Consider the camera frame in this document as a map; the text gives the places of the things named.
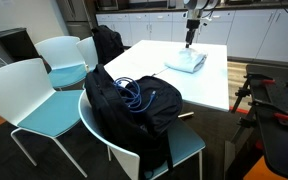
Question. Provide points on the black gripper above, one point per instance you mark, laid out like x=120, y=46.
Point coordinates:
x=191, y=28

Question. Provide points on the white cloth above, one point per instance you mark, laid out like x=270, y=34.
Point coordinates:
x=187, y=60

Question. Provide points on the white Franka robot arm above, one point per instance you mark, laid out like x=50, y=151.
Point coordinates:
x=197, y=5

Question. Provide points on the white kitchen cabinets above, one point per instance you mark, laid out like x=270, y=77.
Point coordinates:
x=250, y=36

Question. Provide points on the open black backpack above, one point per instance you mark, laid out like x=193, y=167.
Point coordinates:
x=157, y=103

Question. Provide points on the silver metal bar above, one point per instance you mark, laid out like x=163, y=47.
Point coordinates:
x=185, y=115

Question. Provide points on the closed black backpack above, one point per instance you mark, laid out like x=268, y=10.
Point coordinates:
x=105, y=43

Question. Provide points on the dark microwave oven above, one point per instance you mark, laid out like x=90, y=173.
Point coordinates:
x=107, y=4

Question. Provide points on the white chair teal seat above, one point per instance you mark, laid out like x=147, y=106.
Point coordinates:
x=184, y=140
x=89, y=53
x=62, y=56
x=34, y=100

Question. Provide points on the stainless steel refrigerator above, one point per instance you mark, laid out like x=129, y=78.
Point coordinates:
x=74, y=13

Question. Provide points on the black trash bin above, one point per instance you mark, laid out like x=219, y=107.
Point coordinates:
x=15, y=45

